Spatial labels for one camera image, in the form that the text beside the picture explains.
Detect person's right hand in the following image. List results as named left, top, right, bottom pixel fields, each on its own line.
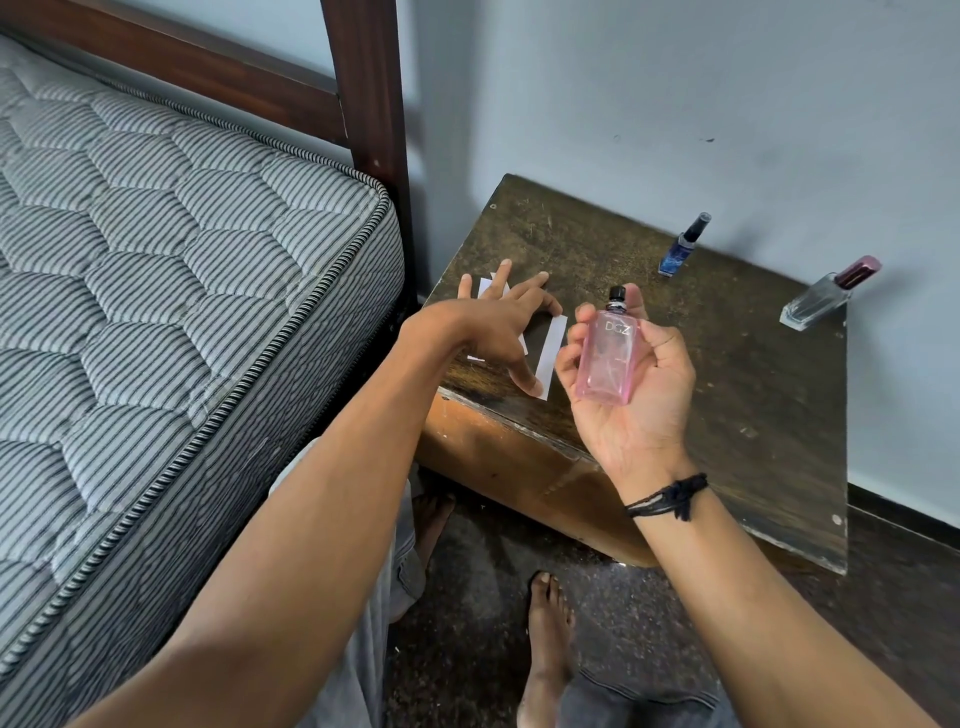
left=554, top=282, right=699, bottom=485

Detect person's left hand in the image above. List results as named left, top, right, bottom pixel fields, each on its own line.
left=399, top=258, right=564, bottom=399

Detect pink perfume bottle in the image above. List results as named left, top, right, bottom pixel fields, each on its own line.
left=575, top=285, right=651, bottom=408

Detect person's left forearm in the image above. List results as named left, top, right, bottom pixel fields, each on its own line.
left=66, top=311, right=453, bottom=728

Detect person's right forearm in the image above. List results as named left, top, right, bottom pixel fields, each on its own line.
left=613, top=457, right=940, bottom=728

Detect white paper strip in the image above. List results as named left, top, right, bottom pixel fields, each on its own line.
left=489, top=271, right=531, bottom=359
left=533, top=314, right=570, bottom=403

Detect blue nail polish bottle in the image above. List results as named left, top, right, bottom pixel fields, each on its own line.
left=657, top=212, right=713, bottom=279

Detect dark wooden bedside table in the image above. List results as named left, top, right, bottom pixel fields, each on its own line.
left=415, top=173, right=851, bottom=576

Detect black thread wristband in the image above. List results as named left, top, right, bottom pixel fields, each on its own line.
left=623, top=472, right=710, bottom=523

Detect clear perfume bottle maroon cap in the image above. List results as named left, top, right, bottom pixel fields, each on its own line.
left=778, top=255, right=883, bottom=333

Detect person's left foot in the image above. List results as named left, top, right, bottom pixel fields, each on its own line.
left=411, top=491, right=457, bottom=573

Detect person's foot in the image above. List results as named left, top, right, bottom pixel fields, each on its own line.
left=411, top=491, right=457, bottom=573
left=516, top=570, right=578, bottom=728

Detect person's right foot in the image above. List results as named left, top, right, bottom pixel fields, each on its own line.
left=516, top=570, right=578, bottom=728

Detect grey trousers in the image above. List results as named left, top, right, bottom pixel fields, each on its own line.
left=268, top=438, right=742, bottom=728

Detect striped quilted mattress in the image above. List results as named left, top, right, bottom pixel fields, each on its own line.
left=0, top=33, right=407, bottom=728

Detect brown wooden bed frame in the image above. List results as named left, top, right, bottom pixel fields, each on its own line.
left=0, top=0, right=418, bottom=305

